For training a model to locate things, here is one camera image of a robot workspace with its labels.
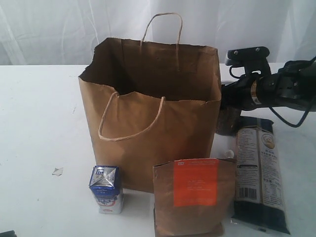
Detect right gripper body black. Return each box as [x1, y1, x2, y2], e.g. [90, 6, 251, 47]
[232, 74, 281, 111]

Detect clear can dark grains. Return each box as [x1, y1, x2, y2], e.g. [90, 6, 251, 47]
[215, 80, 241, 136]

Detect small clear plastic scrap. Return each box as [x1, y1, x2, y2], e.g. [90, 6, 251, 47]
[52, 167, 63, 177]

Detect dark noodle packet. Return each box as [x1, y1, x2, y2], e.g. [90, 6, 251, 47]
[232, 117, 290, 234]

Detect brown pouch orange label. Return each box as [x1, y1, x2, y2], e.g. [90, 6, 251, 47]
[153, 158, 237, 237]

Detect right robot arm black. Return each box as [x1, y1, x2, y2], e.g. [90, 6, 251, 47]
[221, 58, 316, 112]

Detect blue white milk carton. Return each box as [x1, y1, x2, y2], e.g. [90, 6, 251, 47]
[89, 165, 123, 214]

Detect brown paper shopping bag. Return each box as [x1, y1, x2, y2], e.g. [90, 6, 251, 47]
[78, 13, 222, 193]

